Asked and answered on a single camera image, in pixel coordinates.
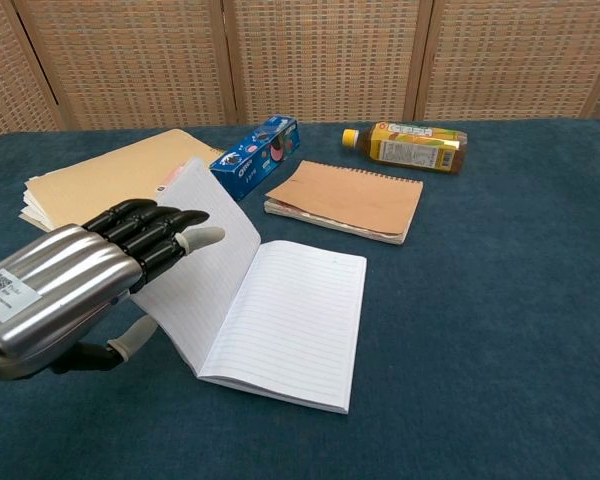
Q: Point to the teal table cloth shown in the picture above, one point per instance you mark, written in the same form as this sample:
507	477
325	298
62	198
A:
480	325

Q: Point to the yellow-capped tea bottle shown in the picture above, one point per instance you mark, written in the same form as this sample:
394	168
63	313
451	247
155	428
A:
410	147

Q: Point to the blue Oreo cookie box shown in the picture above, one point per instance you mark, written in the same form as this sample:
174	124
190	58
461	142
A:
252	160

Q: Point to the brown spiral notebook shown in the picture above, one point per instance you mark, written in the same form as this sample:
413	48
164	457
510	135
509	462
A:
347	200

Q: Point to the pink tissue pack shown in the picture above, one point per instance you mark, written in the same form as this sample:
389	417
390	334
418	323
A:
170	179

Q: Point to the white lined notebook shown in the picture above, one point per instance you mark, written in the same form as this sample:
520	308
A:
280	315

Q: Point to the woven rattan folding screen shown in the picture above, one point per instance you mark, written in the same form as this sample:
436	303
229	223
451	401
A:
300	55

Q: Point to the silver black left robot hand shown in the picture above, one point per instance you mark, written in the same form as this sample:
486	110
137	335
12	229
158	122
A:
65	290

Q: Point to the tan large paper pad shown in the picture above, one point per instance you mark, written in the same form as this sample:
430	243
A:
95	185

